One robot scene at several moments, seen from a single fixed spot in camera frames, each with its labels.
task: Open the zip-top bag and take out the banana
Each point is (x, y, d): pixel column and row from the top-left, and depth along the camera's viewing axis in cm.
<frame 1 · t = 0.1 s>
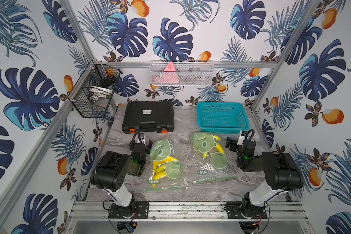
left hand: (141, 138, 93), fingers open
right hand: (235, 138, 96), fingers open
left zip-top bag with bananas: (166, 168, 85), point 6 cm above the table
right zip-top bag green print: (210, 163, 91), point 2 cm above the table
yellow bananas in left bag: (159, 168, 87), point 4 cm above the table
yellow banana from right bag: (218, 146, 96), point 4 cm above the table
black plastic tool case: (148, 116, 112), point 4 cm above the table
teal plastic basket: (222, 118, 118), on the table

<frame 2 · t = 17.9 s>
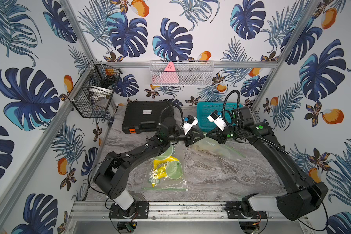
left hand: (203, 132, 73), fingers open
right hand: (208, 132, 74), fingers closed
right zip-top bag green print: (210, 145, 79), point 20 cm above the table
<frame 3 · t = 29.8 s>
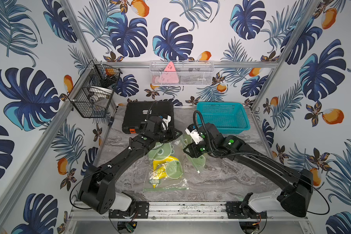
left hand: (182, 130, 77), fingers closed
right hand: (187, 147, 74), fingers open
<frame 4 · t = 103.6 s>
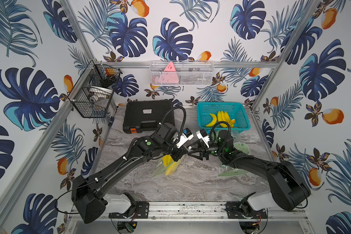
left hand: (187, 148, 71), fingers closed
right hand: (188, 150, 75), fingers open
right zip-top bag green print: (225, 170, 87), point 3 cm above the table
yellow bananas in left bag: (170, 165, 83), point 9 cm above the table
yellow single banana: (213, 121, 113), on the table
